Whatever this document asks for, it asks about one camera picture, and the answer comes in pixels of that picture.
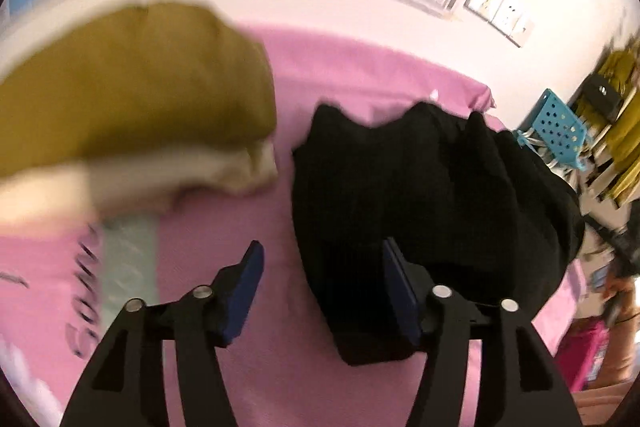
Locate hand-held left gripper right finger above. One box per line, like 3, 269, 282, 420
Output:
381, 237, 583, 427

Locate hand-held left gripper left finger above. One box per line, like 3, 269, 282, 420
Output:
60, 240, 266, 427

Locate black buttoned coat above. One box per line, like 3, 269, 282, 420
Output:
291, 101, 586, 367

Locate person's right forearm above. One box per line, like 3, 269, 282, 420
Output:
597, 276, 640, 385

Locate yellow-green hanging cloth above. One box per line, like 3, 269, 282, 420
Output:
575, 49, 640, 202

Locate pink storage box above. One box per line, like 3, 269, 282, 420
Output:
554, 321, 610, 393

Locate blue perforated basket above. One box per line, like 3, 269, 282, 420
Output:
515, 89, 591, 170

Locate cream pillow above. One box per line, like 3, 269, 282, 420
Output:
0, 139, 280, 238

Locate small black bag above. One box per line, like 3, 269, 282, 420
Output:
584, 76, 624, 118

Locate pink printed bed sheet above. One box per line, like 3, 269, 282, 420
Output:
0, 23, 583, 427

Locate mustard pillow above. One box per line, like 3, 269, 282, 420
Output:
0, 2, 277, 180

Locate white framed wall pictures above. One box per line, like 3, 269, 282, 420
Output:
464, 0, 535, 48

